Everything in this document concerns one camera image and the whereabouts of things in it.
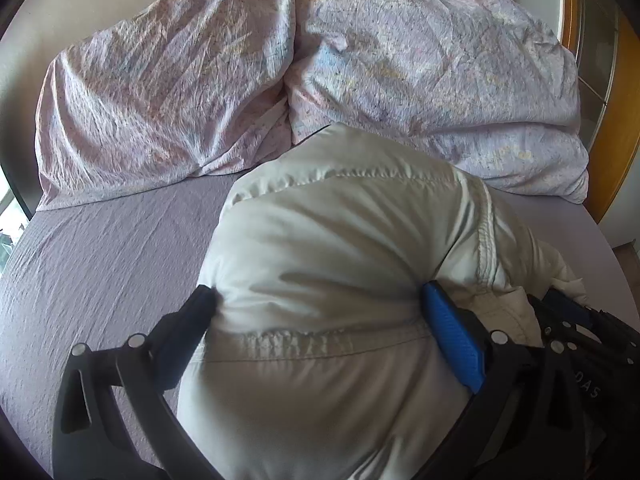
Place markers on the pink speckled left pillow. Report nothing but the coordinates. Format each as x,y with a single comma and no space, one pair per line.
184,89

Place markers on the orange wooden door frame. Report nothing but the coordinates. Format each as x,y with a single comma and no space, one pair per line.
604,37

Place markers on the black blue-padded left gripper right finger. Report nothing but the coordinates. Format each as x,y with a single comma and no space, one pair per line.
519,422

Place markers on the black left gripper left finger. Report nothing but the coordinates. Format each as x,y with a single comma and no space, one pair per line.
90,439

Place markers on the pink speckled pillow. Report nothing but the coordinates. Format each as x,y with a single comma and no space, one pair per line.
481,84
184,89

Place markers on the beige puffer down jacket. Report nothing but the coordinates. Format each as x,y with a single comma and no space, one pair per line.
318,364

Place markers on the pink speckled right pillow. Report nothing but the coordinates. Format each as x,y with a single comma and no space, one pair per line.
481,84

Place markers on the lilac crinkled bed sheet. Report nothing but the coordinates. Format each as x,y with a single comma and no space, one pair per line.
98,273

